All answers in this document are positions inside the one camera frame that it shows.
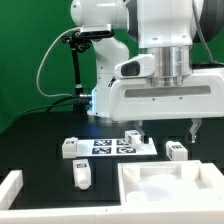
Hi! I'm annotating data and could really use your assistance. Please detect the white square tabletop part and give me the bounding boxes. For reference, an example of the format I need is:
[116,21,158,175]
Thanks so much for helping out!
[118,160,224,205]

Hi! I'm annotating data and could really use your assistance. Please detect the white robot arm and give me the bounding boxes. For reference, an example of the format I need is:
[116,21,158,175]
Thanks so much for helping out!
[70,0,224,133]

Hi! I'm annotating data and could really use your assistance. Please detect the silver depth camera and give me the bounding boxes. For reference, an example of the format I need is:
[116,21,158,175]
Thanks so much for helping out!
[80,24,112,38]

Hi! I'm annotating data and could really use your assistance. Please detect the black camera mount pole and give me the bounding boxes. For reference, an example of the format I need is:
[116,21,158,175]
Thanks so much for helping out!
[62,33,91,113]

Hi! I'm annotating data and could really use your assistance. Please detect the black base cables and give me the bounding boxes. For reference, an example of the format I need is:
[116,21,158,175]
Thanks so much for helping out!
[12,93,93,122]

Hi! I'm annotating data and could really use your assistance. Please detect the white sheet with markers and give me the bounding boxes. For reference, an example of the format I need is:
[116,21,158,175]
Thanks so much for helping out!
[76,139,157,157]

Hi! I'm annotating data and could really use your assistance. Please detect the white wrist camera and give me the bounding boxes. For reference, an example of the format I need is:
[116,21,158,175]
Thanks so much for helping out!
[114,54,155,79]

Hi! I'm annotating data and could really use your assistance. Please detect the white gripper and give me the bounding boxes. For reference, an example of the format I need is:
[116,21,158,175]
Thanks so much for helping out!
[109,72,224,144]

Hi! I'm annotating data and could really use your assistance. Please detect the white U-shaped fence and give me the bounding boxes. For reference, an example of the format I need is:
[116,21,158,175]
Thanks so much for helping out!
[0,170,224,224]

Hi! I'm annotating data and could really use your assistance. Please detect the grey camera cable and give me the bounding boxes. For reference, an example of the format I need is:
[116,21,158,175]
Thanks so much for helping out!
[35,27,82,99]

